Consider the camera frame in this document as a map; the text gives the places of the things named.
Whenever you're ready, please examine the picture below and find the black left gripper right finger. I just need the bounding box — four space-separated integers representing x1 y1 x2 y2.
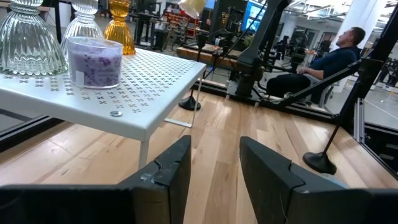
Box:
239 136 398 224

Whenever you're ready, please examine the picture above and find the purple candle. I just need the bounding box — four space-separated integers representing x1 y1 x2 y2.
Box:
67 36 124 90

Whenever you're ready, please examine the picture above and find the blue lit screen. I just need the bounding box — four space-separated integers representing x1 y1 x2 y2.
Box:
242 0 268 34

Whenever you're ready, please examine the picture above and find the wooden workbench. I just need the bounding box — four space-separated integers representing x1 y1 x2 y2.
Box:
175 43 246 71

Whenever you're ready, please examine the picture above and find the white perforated metal shelf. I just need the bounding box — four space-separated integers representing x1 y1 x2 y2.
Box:
0 46 208 170

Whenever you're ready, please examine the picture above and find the person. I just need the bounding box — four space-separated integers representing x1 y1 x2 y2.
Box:
266 26 367 100

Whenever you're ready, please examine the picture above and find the clear ribbed glass candle holder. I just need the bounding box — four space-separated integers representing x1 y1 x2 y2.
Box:
60 0 105 60

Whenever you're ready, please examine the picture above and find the grey office chair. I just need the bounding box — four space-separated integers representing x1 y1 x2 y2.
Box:
303 74 335 110

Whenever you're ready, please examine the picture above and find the amber ribbed glass candle holder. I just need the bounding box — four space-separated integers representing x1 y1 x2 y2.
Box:
103 0 137 56

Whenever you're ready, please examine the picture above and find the black small-base candlestick holder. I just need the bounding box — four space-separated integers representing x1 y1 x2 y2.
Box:
178 32 208 111

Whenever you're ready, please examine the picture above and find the red storage rack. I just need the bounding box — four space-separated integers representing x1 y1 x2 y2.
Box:
163 9 200 35

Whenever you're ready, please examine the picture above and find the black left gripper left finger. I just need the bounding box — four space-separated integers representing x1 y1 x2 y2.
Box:
0 135 192 224

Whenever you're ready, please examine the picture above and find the black wide-base candlestick holder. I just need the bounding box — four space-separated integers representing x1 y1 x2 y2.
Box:
302 90 358 176

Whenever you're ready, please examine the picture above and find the grey-green ribbed glass candle holder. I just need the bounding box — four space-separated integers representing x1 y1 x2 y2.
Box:
0 0 68 77

